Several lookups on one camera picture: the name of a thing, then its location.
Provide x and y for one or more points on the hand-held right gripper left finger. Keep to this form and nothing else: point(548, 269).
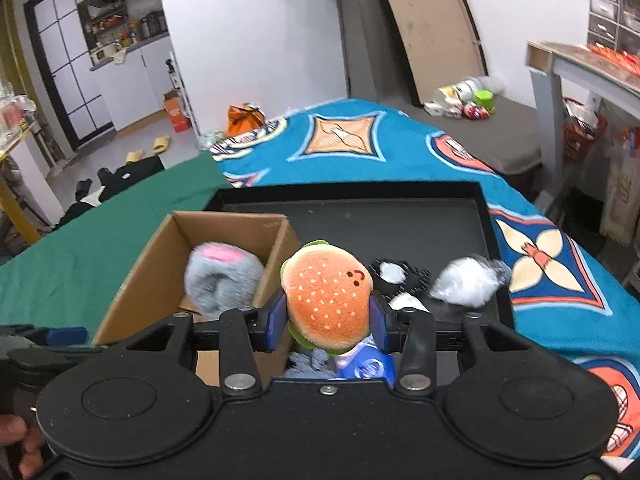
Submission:
point(276, 322)

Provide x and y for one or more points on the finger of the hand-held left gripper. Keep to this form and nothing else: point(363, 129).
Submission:
point(65, 335)

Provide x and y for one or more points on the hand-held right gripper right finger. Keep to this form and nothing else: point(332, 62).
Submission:
point(378, 329)

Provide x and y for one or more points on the small white stuffing bag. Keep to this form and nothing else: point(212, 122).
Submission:
point(405, 302)

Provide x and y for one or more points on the blue printed packet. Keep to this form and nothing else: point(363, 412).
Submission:
point(367, 367)

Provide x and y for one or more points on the burger plush toy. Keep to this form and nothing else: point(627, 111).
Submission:
point(325, 295)

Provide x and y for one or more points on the brown cardboard box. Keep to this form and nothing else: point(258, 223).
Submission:
point(145, 280)

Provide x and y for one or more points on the large white stuffing bag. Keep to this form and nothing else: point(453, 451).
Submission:
point(465, 282)

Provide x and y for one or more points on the black tray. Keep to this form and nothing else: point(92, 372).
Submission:
point(400, 230)

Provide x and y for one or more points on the person's left hand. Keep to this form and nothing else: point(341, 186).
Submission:
point(15, 430)

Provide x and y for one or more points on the grey knitted toy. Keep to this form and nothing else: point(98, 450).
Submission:
point(302, 364)

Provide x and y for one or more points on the black and white plush toy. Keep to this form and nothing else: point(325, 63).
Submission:
point(416, 280)

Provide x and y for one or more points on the grey plush toy pink ear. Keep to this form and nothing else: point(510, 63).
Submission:
point(220, 275)

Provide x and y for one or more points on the green cloth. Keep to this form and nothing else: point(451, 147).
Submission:
point(100, 240)

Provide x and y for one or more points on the yellow table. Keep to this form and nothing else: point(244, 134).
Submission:
point(17, 195)

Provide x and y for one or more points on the black clothing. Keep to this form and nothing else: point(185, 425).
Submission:
point(125, 180)

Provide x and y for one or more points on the blue printed blanket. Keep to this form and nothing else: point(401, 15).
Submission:
point(400, 155)

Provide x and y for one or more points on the yellow slipper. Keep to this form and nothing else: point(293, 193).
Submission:
point(134, 156)
point(161, 144)

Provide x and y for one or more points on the crumpled clear plastic bag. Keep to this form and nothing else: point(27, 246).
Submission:
point(210, 140)

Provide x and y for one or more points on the orange bag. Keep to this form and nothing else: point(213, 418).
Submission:
point(245, 120)

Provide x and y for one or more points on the small white box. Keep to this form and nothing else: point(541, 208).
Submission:
point(434, 108)

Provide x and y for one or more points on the grey bench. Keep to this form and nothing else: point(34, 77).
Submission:
point(505, 135)

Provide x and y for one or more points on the orange cardboard box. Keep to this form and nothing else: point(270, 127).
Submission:
point(176, 112)

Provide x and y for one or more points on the red round toy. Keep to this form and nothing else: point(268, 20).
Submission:
point(472, 111)

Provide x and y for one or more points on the white rack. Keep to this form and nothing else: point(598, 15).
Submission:
point(179, 90)

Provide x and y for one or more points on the green lidded cup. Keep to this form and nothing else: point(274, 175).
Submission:
point(484, 97)

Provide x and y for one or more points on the white kitchen cabinet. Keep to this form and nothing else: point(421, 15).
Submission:
point(132, 85)

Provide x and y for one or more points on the black framed sliding door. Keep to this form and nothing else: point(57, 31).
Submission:
point(37, 70)

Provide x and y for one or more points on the beige canvas bag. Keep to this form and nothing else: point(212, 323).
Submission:
point(620, 195)

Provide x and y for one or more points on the red basket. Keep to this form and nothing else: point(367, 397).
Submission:
point(582, 137)

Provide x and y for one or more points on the white pot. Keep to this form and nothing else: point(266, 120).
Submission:
point(106, 52)

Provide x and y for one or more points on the grey table wooden top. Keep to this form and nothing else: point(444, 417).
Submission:
point(570, 65)

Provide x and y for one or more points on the grey drawer organizer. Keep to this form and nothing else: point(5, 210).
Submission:
point(610, 15)

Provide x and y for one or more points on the brown board black frame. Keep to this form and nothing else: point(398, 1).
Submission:
point(435, 30)

